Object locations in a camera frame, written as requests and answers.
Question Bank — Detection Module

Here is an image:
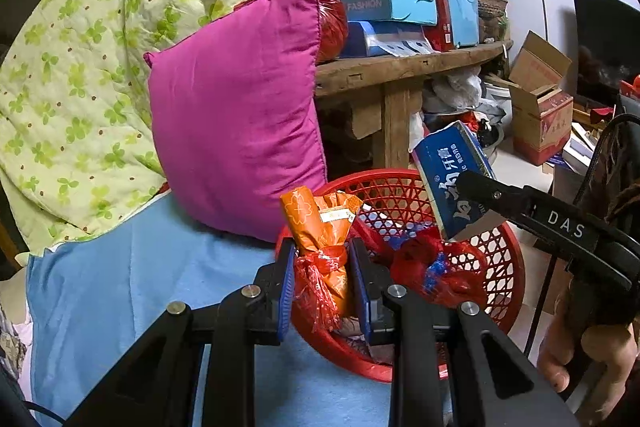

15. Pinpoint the light blue blanket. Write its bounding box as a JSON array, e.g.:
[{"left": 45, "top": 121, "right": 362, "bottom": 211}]
[{"left": 25, "top": 194, "right": 456, "bottom": 427}]

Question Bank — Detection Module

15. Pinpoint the stack of flat boxes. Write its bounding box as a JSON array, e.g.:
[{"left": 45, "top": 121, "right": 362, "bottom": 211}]
[{"left": 550, "top": 122, "right": 601, "bottom": 178}]

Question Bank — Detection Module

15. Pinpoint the green clover print quilt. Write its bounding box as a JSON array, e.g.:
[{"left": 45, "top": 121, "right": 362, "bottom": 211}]
[{"left": 0, "top": 0, "right": 296, "bottom": 258}]

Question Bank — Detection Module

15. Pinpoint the blue toothpaste box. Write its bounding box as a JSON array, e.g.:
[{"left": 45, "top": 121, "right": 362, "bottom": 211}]
[{"left": 411, "top": 121, "right": 506, "bottom": 242}]

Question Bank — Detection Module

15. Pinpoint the cardboard box with red print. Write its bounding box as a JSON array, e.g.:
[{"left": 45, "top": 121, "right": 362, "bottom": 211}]
[{"left": 507, "top": 31, "right": 575, "bottom": 166}]

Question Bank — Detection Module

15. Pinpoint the wicker basket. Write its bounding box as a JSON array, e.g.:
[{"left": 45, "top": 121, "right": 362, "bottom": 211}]
[{"left": 477, "top": 0, "right": 508, "bottom": 42}]

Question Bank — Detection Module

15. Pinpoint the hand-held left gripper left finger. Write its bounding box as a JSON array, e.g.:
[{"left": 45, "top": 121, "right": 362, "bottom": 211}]
[{"left": 65, "top": 237, "right": 297, "bottom": 427}]

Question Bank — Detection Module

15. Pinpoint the dark flat screen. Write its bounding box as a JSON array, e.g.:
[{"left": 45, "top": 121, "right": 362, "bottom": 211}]
[{"left": 570, "top": 0, "right": 640, "bottom": 100}]

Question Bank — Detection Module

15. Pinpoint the white plastic bag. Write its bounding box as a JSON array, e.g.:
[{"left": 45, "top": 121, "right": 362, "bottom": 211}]
[{"left": 432, "top": 67, "right": 483, "bottom": 108}]

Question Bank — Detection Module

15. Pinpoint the red plastic basket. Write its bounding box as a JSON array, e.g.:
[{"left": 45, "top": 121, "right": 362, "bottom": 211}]
[{"left": 275, "top": 168, "right": 526, "bottom": 384}]

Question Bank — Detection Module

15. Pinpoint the small red net bag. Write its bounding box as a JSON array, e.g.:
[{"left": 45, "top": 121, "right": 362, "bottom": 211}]
[{"left": 294, "top": 247, "right": 351, "bottom": 335}]

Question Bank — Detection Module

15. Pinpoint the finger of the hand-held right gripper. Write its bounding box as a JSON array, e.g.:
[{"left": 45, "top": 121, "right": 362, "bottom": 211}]
[{"left": 456, "top": 170, "right": 538, "bottom": 228}]

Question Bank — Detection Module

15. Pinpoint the light blue plastic box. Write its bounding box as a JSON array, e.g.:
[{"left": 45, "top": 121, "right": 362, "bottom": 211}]
[{"left": 440, "top": 0, "right": 482, "bottom": 48}]

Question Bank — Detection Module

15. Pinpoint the orange snack packet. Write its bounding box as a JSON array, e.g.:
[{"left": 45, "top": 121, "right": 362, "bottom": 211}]
[{"left": 280, "top": 187, "right": 363, "bottom": 315}]

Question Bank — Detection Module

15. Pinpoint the blue crumpled wrapper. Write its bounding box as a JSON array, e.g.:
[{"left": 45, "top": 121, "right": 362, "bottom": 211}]
[{"left": 424, "top": 252, "right": 448, "bottom": 290}]

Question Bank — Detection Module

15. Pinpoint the magenta pillow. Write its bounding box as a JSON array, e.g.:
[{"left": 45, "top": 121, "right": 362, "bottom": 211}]
[{"left": 144, "top": 0, "right": 328, "bottom": 243}]

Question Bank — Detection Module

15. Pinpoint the patterned cloth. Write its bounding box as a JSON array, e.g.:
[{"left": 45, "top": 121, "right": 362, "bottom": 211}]
[{"left": 0, "top": 297, "right": 33, "bottom": 388}]

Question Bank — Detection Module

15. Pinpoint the rough wooden table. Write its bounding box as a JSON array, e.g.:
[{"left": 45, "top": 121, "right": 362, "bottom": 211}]
[{"left": 314, "top": 39, "right": 515, "bottom": 170}]

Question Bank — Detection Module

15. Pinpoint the person's right hand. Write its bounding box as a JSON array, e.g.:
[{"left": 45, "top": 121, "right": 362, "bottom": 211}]
[{"left": 537, "top": 292, "right": 640, "bottom": 423}]

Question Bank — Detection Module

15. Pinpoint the blue and white flat box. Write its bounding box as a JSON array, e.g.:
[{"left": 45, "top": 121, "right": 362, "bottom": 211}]
[{"left": 345, "top": 21, "right": 441, "bottom": 58}]

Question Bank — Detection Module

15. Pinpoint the red plastic bag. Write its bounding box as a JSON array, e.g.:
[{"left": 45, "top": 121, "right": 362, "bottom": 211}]
[{"left": 390, "top": 234, "right": 488, "bottom": 308}]

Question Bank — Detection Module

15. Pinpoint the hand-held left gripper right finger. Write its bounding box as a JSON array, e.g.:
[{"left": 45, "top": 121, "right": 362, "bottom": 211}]
[{"left": 348, "top": 238, "right": 581, "bottom": 427}]

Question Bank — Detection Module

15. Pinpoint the large red net bag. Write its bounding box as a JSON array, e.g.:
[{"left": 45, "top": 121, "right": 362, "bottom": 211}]
[{"left": 316, "top": 0, "right": 349, "bottom": 64}]

